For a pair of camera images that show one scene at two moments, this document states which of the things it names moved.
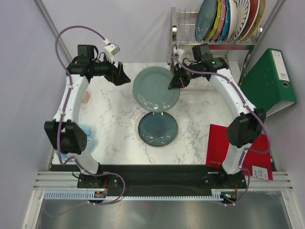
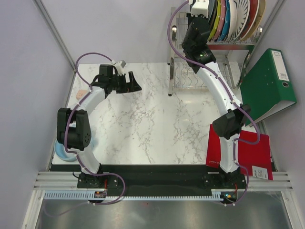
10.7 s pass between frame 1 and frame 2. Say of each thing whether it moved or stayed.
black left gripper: moved
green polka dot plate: stayed
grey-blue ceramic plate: moved
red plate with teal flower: stayed
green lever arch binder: stayed
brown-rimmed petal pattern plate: stayed
